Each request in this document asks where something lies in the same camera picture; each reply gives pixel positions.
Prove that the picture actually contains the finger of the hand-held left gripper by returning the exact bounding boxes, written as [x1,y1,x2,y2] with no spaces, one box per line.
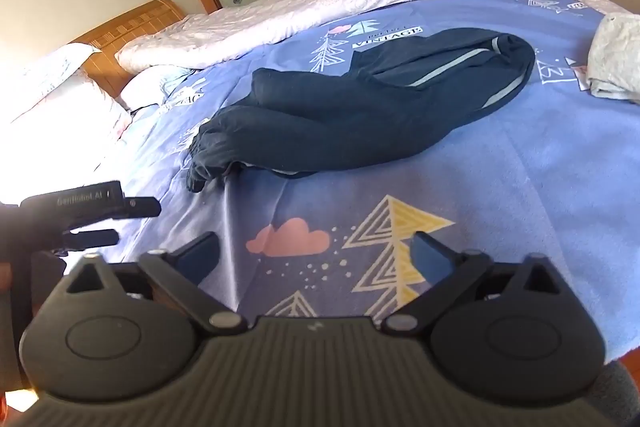
[61,229,120,249]
[122,196,162,220]

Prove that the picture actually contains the blue printed bed sheet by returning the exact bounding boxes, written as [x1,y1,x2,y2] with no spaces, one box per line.
[90,0,640,368]

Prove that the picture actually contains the large white floral pillow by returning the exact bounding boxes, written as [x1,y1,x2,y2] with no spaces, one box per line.
[0,42,133,208]

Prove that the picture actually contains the small white blue pillow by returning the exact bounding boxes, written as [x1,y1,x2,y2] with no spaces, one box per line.
[120,64,201,114]

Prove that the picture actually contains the wooden headboard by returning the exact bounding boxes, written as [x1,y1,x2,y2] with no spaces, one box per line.
[67,0,183,100]

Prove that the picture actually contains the navy blue pants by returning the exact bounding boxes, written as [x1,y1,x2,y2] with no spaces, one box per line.
[186,27,537,194]

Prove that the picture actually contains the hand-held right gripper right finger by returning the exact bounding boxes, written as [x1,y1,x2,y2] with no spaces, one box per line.
[382,231,564,334]

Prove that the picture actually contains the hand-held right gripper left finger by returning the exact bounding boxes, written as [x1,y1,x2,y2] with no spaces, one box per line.
[65,231,248,334]

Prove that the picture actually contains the folded cream cloth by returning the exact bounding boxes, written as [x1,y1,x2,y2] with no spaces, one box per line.
[587,13,640,100]

